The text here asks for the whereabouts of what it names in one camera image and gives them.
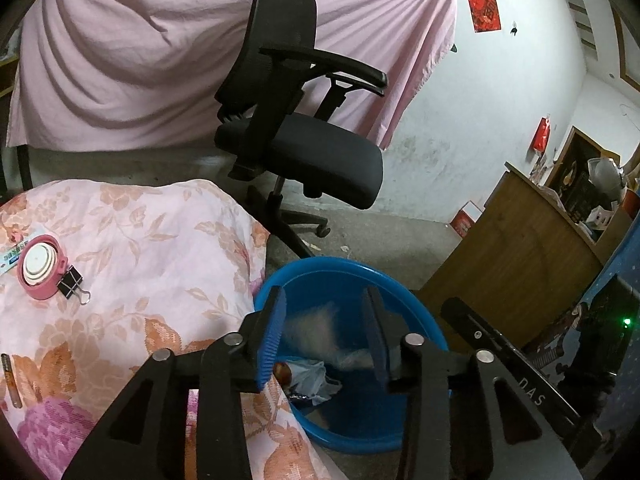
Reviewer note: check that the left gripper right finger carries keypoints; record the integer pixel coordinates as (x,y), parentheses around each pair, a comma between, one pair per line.
(488,415)

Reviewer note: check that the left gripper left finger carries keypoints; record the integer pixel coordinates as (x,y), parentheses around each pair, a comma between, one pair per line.
(142,435)

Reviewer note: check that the black binder clip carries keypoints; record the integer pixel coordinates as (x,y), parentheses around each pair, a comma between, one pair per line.
(70,285)

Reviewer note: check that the crushed red paper cup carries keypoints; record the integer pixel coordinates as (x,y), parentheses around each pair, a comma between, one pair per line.
(282,372)

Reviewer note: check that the grey face mask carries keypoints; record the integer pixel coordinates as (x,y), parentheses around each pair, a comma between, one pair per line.
(310,382)

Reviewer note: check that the white blue yellow tube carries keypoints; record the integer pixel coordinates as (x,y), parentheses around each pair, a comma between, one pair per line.
(313,336)

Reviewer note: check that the brown wooden cabinet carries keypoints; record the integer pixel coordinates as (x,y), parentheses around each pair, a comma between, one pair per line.
(525,262)

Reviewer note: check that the small brown glass vial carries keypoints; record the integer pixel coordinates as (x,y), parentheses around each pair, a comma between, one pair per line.
(10,381)

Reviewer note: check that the blue plastic basin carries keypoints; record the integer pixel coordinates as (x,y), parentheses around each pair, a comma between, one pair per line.
(324,296)

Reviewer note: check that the floral pink tablecloth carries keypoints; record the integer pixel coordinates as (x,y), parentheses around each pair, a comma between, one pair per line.
(175,267)

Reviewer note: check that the red box on floor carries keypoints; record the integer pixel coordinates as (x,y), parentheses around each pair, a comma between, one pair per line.
(466,217)

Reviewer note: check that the pink collapsible cup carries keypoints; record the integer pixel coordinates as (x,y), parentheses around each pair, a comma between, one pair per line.
(41,266)

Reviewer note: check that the blue white flat packet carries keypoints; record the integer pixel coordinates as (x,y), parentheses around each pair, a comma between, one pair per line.
(11,255)

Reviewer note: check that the red hanging ornament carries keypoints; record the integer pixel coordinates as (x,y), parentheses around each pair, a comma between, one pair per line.
(541,136)

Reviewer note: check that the black office chair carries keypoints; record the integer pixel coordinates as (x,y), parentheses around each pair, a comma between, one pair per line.
(275,110)

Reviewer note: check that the pink hanging sheet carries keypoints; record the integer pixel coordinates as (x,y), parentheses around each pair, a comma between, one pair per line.
(117,75)

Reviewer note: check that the red wall decoration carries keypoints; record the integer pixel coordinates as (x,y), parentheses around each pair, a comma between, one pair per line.
(485,15)

